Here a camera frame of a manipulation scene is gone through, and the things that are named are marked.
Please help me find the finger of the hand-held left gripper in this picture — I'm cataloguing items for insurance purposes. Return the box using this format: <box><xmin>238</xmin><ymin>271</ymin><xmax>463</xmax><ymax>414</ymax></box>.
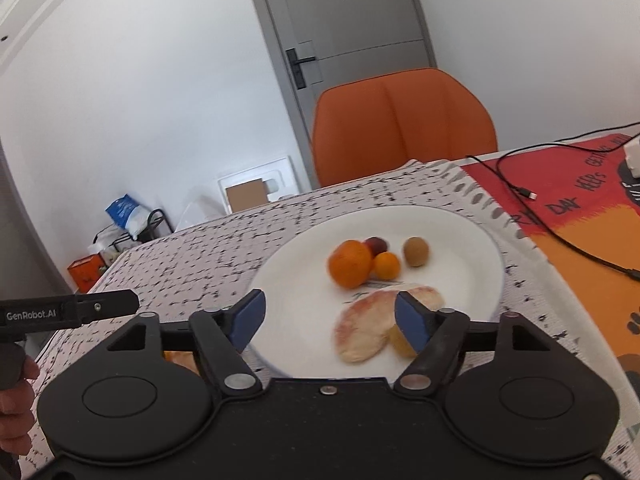
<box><xmin>62</xmin><ymin>288</ymin><xmax>141</xmax><ymax>326</ymax></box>

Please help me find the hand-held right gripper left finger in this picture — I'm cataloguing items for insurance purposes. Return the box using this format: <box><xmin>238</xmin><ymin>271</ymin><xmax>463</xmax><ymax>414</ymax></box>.
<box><xmin>102</xmin><ymin>288</ymin><xmax>267</xmax><ymax>401</ymax></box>

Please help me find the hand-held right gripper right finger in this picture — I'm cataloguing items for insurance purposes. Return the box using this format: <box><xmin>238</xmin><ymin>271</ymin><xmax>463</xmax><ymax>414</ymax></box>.
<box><xmin>392</xmin><ymin>291</ymin><xmax>556</xmax><ymax>401</ymax></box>

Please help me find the small peeled pomelo segment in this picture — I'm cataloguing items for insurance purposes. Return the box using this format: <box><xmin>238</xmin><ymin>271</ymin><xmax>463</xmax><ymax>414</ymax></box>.
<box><xmin>372</xmin><ymin>283</ymin><xmax>445</xmax><ymax>313</ymax></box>

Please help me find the large peeled pomelo segment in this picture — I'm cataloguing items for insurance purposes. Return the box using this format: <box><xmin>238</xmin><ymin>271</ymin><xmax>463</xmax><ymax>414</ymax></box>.
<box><xmin>334</xmin><ymin>294</ymin><xmax>401</xmax><ymax>365</ymax></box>

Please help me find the small tangerine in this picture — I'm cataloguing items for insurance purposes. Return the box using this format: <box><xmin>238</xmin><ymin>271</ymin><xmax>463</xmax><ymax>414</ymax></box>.
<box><xmin>372</xmin><ymin>251</ymin><xmax>402</xmax><ymax>281</ymax></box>

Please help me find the brown kiwi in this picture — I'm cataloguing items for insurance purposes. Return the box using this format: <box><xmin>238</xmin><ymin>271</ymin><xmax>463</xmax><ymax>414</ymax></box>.
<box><xmin>403</xmin><ymin>236</ymin><xmax>431</xmax><ymax>267</ymax></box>

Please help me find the large orange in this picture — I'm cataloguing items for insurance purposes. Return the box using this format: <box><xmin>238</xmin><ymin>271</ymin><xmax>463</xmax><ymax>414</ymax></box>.
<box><xmin>164</xmin><ymin>351</ymin><xmax>196</xmax><ymax>371</ymax></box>

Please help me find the white ceramic plate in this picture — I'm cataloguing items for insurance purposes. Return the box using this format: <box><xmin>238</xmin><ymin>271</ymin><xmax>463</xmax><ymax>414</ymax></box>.
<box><xmin>248</xmin><ymin>205</ymin><xmax>505</xmax><ymax>378</ymax></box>

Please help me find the person's left hand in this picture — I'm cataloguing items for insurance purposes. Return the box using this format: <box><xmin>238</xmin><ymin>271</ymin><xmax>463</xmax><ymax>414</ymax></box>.
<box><xmin>0</xmin><ymin>360</ymin><xmax>40</xmax><ymax>456</ymax></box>

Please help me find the orange box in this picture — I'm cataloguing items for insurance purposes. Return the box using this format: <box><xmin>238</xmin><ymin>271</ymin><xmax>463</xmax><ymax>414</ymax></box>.
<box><xmin>67</xmin><ymin>254</ymin><xmax>108</xmax><ymax>293</ymax></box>

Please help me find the blue white bag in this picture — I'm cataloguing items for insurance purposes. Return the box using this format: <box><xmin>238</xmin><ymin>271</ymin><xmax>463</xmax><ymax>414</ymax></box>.
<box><xmin>105</xmin><ymin>194</ymin><xmax>151</xmax><ymax>238</ymax></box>

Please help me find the clear plastic bag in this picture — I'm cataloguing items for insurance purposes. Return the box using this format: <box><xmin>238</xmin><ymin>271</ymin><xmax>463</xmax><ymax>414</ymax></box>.
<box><xmin>172</xmin><ymin>202</ymin><xmax>221</xmax><ymax>233</ymax></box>

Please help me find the brown cardboard piece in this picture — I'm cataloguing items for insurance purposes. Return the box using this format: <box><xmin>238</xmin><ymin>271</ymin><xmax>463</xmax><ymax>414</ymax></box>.
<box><xmin>225</xmin><ymin>178</ymin><xmax>269</xmax><ymax>213</ymax></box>

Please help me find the white box with cardboard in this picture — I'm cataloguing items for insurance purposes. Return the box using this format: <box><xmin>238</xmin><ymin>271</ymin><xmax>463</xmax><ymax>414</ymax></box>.
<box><xmin>217</xmin><ymin>155</ymin><xmax>300</xmax><ymax>216</ymax></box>

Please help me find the red orange printed mat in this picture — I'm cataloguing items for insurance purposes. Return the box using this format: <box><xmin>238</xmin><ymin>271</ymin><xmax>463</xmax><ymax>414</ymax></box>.
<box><xmin>459</xmin><ymin>132</ymin><xmax>640</xmax><ymax>441</ymax></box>

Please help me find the orange chair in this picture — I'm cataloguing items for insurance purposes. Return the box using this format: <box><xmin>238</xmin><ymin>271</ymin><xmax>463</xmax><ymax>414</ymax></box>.
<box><xmin>311</xmin><ymin>67</ymin><xmax>499</xmax><ymax>188</ymax></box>

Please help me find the white charger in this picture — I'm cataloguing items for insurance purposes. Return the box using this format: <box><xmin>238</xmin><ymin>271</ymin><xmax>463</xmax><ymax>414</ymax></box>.
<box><xmin>620</xmin><ymin>137</ymin><xmax>640</xmax><ymax>178</ymax></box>

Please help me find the grey door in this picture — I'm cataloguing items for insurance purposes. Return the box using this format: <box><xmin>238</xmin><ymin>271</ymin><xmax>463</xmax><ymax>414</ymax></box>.
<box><xmin>240</xmin><ymin>0</ymin><xmax>441</xmax><ymax>111</ymax></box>

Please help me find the black cable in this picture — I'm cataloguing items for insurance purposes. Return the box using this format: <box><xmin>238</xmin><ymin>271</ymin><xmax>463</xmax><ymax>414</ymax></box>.
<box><xmin>466</xmin><ymin>155</ymin><xmax>640</xmax><ymax>281</ymax></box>
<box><xmin>497</xmin><ymin>122</ymin><xmax>640</xmax><ymax>201</ymax></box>

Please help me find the black door handle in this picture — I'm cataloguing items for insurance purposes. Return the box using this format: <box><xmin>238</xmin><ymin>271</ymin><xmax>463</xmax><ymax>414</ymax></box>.
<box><xmin>285</xmin><ymin>47</ymin><xmax>317</xmax><ymax>90</ymax></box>

